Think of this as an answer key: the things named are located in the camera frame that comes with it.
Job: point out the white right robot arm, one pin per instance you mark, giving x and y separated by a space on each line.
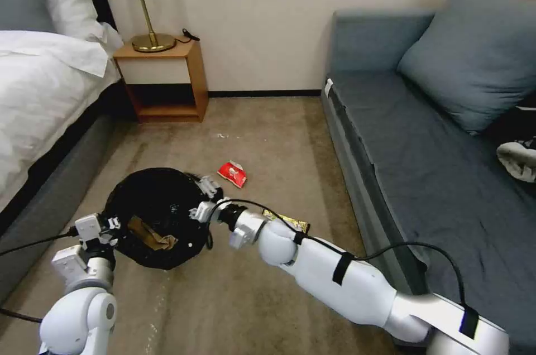
347 284

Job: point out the black round trash bin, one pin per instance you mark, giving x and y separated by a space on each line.
159 196

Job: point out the white duvet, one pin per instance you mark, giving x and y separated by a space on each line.
37 104

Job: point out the grey-white cloth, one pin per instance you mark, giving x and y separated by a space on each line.
517 160

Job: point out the gold snack wrapper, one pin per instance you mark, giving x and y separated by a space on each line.
295 223

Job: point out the blue-grey sofa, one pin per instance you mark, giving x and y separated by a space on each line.
418 171

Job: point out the wooden nightstand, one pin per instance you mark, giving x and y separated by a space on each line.
167 53

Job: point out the black baseboard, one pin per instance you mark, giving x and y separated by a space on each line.
264 93

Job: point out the blue-grey sofa cushion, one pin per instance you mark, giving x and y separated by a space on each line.
473 62

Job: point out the black garment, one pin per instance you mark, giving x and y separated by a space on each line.
515 124

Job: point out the white sofa tag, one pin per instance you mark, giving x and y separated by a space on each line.
328 88

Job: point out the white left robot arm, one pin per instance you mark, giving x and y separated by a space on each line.
79 321

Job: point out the grey bed frame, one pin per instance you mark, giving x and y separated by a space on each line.
46 212

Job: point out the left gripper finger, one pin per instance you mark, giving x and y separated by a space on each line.
108 240
112 222

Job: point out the small white floor scrap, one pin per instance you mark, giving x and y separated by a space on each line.
222 135

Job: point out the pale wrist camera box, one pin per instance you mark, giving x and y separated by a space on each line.
88 226

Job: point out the brass table lamp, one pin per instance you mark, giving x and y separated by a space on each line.
153 42

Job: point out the red snack packet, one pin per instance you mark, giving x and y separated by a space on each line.
231 173

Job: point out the crumpled brown paper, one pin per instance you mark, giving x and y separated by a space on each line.
146 235

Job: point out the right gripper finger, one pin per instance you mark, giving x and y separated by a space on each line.
202 211
208 186

